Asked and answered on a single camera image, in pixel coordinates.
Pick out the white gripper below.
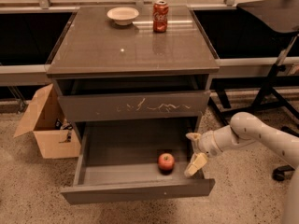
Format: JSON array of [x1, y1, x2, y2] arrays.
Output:
[[184, 131, 218, 177]]

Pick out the red apple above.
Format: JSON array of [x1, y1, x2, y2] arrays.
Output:
[[158, 153, 175, 172]]

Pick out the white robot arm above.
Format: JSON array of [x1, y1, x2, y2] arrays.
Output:
[[184, 112, 299, 224]]

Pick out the scratched grey upper drawer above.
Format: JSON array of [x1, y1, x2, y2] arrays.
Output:
[[58, 91, 210, 122]]

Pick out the open grey middle drawer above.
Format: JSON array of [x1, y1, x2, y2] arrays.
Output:
[[62, 118, 215, 204]]

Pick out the grey drawer cabinet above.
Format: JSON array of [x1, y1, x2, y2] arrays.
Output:
[[47, 6, 219, 133]]

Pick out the black office chair base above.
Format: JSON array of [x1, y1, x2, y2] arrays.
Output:
[[272, 126, 299, 182]]

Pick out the red cola can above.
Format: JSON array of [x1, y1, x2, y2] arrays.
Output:
[[152, 0, 169, 33]]

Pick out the white bowl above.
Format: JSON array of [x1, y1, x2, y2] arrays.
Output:
[[107, 7, 139, 26]]

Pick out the open cardboard box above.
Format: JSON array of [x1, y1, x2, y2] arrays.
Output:
[[14, 84, 81, 159]]

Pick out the metal window rail ledge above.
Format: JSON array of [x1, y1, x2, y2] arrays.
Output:
[[0, 57, 299, 87]]

